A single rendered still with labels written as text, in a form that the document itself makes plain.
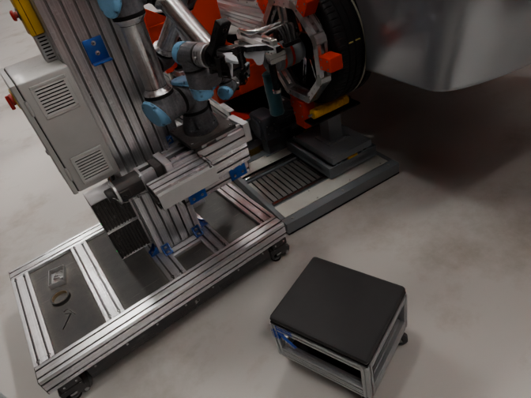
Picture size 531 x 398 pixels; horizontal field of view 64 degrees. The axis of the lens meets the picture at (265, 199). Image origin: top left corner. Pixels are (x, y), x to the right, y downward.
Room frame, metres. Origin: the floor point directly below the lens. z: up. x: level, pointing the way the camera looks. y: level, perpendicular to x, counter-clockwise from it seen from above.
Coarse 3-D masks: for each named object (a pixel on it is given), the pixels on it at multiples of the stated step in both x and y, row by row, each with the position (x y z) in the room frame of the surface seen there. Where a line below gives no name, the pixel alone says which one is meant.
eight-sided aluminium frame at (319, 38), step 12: (276, 0) 2.29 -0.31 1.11; (288, 0) 2.18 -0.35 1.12; (276, 12) 2.40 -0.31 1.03; (264, 24) 2.46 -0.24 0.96; (312, 24) 2.09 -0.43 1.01; (276, 36) 2.48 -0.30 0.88; (312, 36) 2.02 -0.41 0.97; (324, 36) 2.01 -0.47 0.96; (324, 48) 2.01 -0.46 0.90; (288, 72) 2.41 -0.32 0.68; (324, 72) 2.03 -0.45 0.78; (288, 84) 2.35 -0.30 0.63; (324, 84) 2.02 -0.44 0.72; (300, 96) 2.21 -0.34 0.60; (312, 96) 2.09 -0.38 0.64
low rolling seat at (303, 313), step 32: (320, 288) 1.06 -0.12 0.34; (352, 288) 1.03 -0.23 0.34; (384, 288) 0.99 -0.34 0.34; (288, 320) 0.96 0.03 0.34; (320, 320) 0.93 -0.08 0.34; (352, 320) 0.89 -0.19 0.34; (384, 320) 0.86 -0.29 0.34; (288, 352) 0.96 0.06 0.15; (320, 352) 0.95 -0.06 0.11; (352, 352) 0.77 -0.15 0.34; (384, 352) 0.85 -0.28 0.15; (352, 384) 0.77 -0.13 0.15
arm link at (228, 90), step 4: (232, 80) 2.09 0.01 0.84; (220, 84) 2.03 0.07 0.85; (224, 84) 2.02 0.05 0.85; (228, 84) 2.02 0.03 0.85; (232, 84) 2.04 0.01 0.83; (236, 84) 2.08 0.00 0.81; (220, 88) 2.01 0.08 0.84; (224, 88) 2.00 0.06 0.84; (228, 88) 2.01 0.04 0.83; (232, 88) 2.03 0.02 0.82; (236, 88) 2.08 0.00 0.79; (220, 92) 2.01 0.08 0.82; (224, 92) 2.00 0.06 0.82; (228, 92) 2.00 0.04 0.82; (232, 92) 2.02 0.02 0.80; (220, 96) 2.01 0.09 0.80; (224, 96) 2.01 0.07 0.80; (228, 96) 2.00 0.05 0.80
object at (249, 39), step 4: (240, 36) 2.33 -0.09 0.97; (244, 36) 2.28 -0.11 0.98; (248, 36) 2.25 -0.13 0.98; (252, 36) 2.24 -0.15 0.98; (244, 40) 2.29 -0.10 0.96; (248, 40) 2.24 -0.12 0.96; (252, 40) 2.20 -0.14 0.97; (256, 40) 2.16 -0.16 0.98; (260, 40) 2.14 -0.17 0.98; (264, 44) 2.08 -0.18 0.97; (268, 44) 2.05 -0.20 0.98; (276, 48) 1.98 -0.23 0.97; (280, 48) 1.99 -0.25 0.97; (276, 52) 1.98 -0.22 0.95
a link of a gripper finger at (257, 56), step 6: (246, 48) 1.26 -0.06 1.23; (252, 48) 1.25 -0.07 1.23; (258, 48) 1.25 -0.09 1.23; (264, 48) 1.24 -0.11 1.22; (270, 48) 1.23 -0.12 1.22; (246, 54) 1.27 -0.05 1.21; (252, 54) 1.26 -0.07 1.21; (258, 54) 1.26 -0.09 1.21; (264, 54) 1.25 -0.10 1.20; (258, 60) 1.26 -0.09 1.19
